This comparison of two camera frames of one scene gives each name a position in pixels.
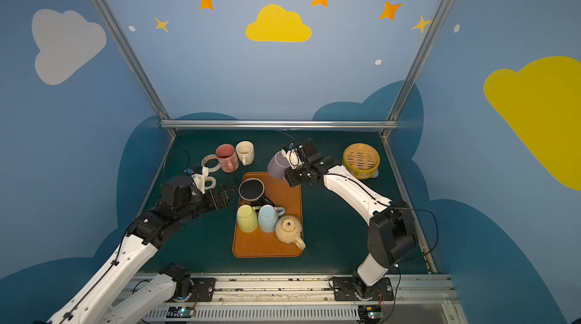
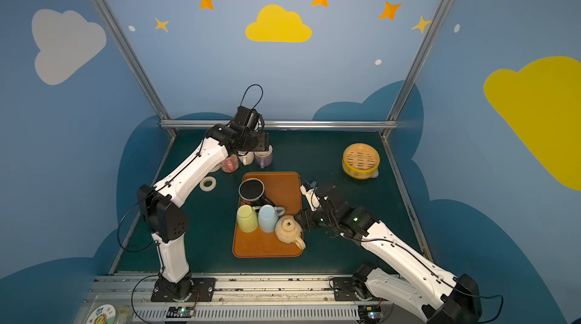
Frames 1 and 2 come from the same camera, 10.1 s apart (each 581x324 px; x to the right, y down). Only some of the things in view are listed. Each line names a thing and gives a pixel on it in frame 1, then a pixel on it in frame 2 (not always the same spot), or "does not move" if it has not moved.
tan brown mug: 288,231 does not move
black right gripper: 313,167 -> 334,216
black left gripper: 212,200 -> 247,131
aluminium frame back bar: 278,123 does not move
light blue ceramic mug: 268,217 does not move
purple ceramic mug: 278,165 -> 263,157
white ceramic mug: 245,151 does not move
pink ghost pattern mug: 228,157 does not move
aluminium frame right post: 424,47 does not move
